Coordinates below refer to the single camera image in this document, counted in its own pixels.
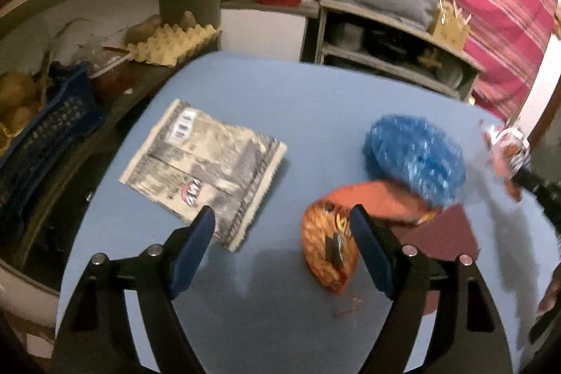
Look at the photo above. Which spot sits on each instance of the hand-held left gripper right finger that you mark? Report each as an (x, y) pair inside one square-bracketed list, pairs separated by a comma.
[(370, 251)]

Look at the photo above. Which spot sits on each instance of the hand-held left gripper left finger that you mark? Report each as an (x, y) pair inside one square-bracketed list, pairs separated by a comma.
[(193, 251)]

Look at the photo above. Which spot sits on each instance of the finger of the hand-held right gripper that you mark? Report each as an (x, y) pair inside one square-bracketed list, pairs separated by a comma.
[(539, 188)]

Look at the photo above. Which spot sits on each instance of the orange snack bag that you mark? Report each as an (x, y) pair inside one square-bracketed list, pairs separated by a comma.
[(324, 242)]

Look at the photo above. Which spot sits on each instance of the small red white wrapper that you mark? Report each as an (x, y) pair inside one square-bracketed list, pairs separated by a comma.
[(508, 146)]

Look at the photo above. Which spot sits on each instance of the grey patterned snack packet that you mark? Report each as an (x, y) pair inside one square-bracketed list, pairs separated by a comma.
[(201, 177)]

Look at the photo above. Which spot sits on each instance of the maroon card sheet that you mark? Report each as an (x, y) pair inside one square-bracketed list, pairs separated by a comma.
[(447, 234)]

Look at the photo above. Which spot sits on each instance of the blue plastic bag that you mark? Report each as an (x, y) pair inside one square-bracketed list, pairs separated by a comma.
[(416, 159)]

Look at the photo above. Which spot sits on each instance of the person's right hand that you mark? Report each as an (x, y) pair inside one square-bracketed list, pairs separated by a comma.
[(552, 293)]

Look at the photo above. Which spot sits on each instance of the wooden utensil holder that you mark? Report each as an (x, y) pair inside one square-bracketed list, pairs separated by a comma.
[(449, 28)]

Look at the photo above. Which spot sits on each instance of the low grey cabinet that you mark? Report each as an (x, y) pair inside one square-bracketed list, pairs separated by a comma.
[(394, 65)]

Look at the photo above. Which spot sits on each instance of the dark blue plastic crate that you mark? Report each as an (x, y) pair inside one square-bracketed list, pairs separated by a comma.
[(48, 128)]

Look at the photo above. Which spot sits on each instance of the dark red jar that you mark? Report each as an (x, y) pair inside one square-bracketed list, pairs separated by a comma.
[(111, 76)]

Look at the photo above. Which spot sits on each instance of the yellow egg tray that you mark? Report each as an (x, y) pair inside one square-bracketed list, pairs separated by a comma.
[(175, 43)]

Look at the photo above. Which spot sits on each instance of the black pot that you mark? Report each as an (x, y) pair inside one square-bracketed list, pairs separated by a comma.
[(385, 41)]

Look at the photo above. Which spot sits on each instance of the potato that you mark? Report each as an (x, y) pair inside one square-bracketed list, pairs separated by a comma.
[(187, 20), (144, 29)]

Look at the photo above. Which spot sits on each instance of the white cabinet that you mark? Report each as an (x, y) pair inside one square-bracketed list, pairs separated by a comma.
[(263, 32)]

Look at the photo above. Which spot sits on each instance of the wicker basket of potatoes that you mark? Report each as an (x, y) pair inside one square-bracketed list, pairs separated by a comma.
[(17, 98)]

